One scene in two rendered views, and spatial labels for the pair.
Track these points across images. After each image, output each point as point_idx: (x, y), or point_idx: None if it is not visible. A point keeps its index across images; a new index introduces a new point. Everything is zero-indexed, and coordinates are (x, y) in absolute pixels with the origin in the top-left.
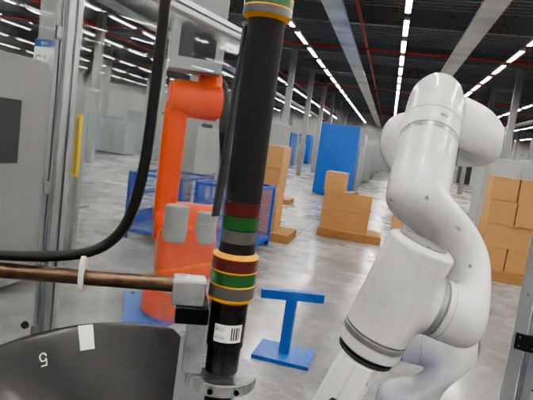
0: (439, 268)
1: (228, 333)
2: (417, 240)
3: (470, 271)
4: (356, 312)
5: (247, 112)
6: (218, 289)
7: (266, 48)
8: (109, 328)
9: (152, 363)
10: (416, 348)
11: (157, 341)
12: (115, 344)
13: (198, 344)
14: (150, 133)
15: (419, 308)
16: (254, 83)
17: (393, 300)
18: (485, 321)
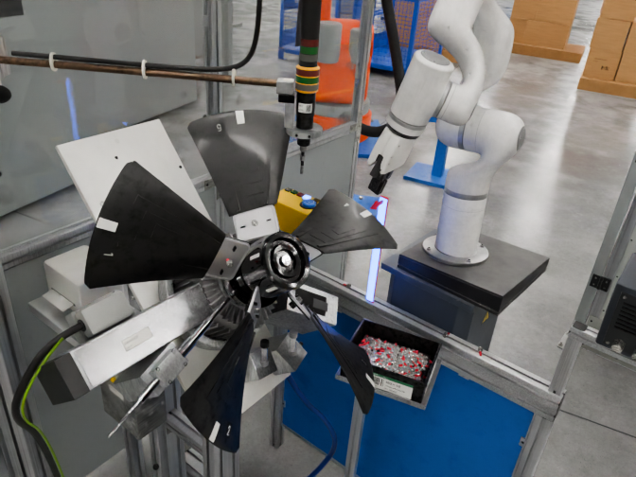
0: (438, 75)
1: (305, 108)
2: (428, 57)
3: (468, 77)
4: (394, 103)
5: None
6: (298, 84)
7: None
8: (252, 113)
9: (276, 132)
10: (471, 139)
11: (279, 121)
12: (256, 121)
13: (291, 113)
14: (259, 4)
15: (427, 99)
16: None
17: (412, 95)
18: (469, 108)
